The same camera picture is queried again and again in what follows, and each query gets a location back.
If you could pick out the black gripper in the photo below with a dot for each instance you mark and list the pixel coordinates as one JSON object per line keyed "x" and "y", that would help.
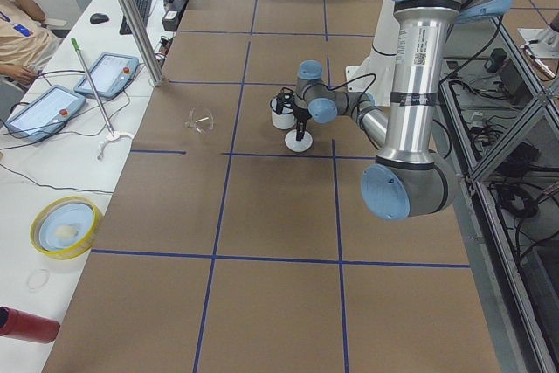
{"x": 301, "y": 118}

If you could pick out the white enamel mug blue rim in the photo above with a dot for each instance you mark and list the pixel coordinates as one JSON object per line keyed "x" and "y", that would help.
{"x": 285, "y": 119}

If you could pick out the seated person beige shirt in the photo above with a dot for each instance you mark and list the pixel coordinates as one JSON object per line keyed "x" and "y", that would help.
{"x": 26, "y": 45}

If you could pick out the far grey teach pendant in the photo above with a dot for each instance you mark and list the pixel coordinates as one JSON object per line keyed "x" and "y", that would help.
{"x": 111, "y": 73}

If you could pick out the near grey teach pendant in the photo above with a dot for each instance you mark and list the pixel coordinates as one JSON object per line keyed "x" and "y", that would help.
{"x": 46, "y": 115}

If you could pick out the brown paper table cover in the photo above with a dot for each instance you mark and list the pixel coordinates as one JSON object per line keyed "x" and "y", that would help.
{"x": 224, "y": 252}

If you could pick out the clear glass funnel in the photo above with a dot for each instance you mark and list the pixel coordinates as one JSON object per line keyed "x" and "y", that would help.
{"x": 200, "y": 119}

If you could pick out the aluminium frame post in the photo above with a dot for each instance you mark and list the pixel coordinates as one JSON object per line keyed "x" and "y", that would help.
{"x": 142, "y": 41}

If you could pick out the black computer mouse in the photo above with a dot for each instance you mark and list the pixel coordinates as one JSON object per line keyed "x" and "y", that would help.
{"x": 98, "y": 18}

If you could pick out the grey teach pendant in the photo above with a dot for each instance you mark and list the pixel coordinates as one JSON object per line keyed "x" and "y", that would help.
{"x": 46, "y": 115}
{"x": 111, "y": 73}

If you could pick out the black keyboard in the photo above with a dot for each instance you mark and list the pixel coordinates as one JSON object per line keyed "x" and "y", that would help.
{"x": 143, "y": 7}

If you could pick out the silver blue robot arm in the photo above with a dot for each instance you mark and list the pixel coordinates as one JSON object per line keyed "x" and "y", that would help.
{"x": 395, "y": 108}

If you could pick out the metal reacher grabber stick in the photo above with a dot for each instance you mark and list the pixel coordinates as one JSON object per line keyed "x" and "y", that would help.
{"x": 87, "y": 87}

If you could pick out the red bottle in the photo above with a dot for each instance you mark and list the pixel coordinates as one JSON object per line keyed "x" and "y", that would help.
{"x": 23, "y": 326}

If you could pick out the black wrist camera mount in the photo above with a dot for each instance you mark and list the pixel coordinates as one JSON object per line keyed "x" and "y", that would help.
{"x": 284, "y": 102}

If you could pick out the black box on desk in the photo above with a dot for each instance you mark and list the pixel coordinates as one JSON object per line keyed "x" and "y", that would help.
{"x": 173, "y": 15}

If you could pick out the yellow rimmed bowl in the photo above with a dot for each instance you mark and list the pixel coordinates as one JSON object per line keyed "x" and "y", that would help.
{"x": 66, "y": 228}

